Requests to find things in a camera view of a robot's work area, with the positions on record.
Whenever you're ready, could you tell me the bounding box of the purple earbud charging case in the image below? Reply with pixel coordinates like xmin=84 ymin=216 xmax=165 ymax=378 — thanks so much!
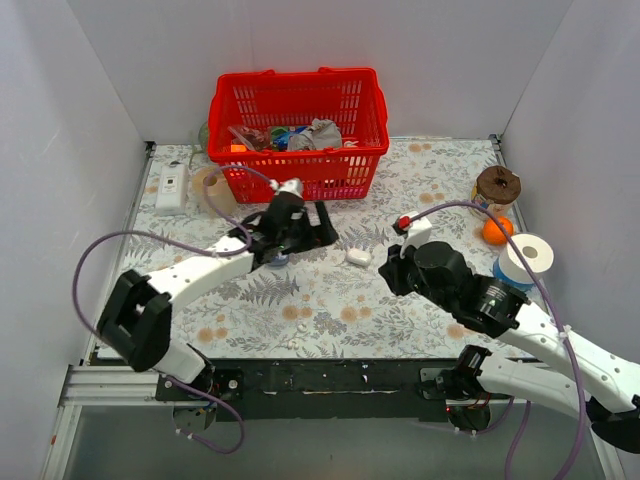
xmin=268 ymin=253 xmax=289 ymax=268

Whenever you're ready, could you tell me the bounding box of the white earbud charging case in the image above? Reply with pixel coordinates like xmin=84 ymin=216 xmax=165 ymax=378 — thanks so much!
xmin=345 ymin=248 xmax=372 ymax=268

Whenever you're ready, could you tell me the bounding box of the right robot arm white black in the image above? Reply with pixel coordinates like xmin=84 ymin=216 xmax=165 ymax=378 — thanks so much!
xmin=378 ymin=241 xmax=639 ymax=454

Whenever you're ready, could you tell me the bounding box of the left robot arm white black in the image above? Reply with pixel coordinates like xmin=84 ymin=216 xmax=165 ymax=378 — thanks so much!
xmin=97 ymin=190 xmax=338 ymax=400

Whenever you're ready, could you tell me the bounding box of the beige tape roll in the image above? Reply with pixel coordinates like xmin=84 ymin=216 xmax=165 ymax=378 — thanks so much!
xmin=192 ymin=166 xmax=237 ymax=218

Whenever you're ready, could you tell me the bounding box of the orange fruit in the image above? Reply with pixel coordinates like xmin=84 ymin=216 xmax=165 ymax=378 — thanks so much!
xmin=482 ymin=217 xmax=514 ymax=246

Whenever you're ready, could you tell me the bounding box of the floral table cloth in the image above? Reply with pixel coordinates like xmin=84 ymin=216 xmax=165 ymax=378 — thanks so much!
xmin=94 ymin=138 xmax=556 ymax=360

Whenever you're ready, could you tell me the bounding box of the crumpled grey bag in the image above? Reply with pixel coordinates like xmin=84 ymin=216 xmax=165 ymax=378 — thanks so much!
xmin=287 ymin=119 xmax=343 ymax=152

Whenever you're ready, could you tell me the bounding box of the white toilet paper roll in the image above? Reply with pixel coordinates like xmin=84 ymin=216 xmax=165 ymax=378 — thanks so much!
xmin=493 ymin=233 xmax=554 ymax=291

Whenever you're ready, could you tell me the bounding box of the brown lidded jar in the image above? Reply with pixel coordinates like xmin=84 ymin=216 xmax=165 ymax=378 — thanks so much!
xmin=470 ymin=165 xmax=522 ymax=217

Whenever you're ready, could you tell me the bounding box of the red plastic shopping basket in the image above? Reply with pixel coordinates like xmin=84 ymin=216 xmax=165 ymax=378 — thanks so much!
xmin=207 ymin=67 xmax=389 ymax=203

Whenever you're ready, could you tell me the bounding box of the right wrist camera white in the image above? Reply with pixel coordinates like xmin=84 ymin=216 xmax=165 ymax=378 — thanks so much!
xmin=392 ymin=211 xmax=432 ymax=259

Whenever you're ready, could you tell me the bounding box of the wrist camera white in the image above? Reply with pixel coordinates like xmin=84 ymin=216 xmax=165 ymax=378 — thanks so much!
xmin=392 ymin=211 xmax=432 ymax=259
xmin=269 ymin=178 xmax=303 ymax=198

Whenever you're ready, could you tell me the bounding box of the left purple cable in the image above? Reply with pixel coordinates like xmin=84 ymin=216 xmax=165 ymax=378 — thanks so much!
xmin=72 ymin=165 xmax=281 ymax=455

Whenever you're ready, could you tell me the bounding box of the purple cable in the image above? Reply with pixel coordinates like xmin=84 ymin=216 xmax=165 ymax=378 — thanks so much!
xmin=409 ymin=199 xmax=589 ymax=480
xmin=72 ymin=165 xmax=281 ymax=455

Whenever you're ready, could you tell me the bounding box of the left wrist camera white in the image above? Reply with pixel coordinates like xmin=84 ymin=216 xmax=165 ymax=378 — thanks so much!
xmin=269 ymin=178 xmax=303 ymax=198

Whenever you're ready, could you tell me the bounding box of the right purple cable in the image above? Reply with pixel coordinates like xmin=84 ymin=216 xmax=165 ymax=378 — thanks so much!
xmin=409 ymin=199 xmax=589 ymax=480

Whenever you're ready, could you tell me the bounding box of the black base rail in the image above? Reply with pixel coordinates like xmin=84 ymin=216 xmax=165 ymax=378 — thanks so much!
xmin=154 ymin=357 xmax=501 ymax=421

